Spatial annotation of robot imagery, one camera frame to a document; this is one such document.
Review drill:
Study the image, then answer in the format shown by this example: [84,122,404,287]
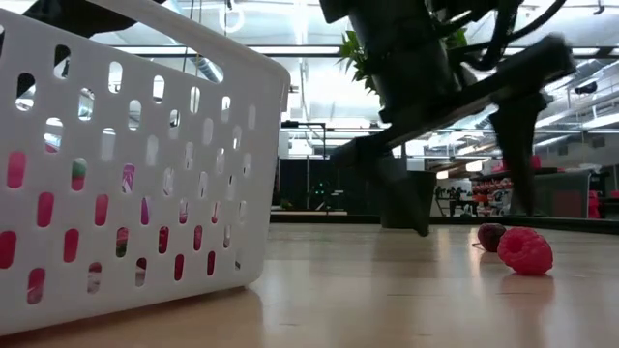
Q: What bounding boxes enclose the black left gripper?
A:
[21,0,165,39]

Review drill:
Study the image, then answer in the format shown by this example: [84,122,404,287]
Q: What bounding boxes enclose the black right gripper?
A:
[318,0,576,238]

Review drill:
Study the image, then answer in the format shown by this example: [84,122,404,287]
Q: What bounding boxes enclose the dark red cherry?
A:
[472,222,508,253]

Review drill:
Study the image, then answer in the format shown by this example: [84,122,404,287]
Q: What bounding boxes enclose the red raspberry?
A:
[496,226,555,276]

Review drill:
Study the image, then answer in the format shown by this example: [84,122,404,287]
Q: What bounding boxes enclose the white perforated plastic basket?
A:
[0,0,291,337]

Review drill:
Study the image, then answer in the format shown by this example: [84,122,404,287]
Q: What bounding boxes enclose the shelf with red items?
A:
[471,154,562,218]

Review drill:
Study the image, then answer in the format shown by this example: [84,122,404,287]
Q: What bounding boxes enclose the grey green bin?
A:
[531,168,595,218]

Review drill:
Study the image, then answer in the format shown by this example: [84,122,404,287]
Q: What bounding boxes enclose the red background object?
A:
[585,189,604,219]

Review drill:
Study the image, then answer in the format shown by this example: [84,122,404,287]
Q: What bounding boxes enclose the black partition panels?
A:
[273,157,383,217]

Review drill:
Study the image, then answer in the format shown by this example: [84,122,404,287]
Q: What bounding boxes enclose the green plant in black pot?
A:
[337,29,469,230]

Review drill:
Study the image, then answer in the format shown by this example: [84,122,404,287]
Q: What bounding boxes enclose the hanging white ring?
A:
[218,4,246,34]

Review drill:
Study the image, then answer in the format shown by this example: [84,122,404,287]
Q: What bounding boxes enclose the black background rig frame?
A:
[280,120,328,160]

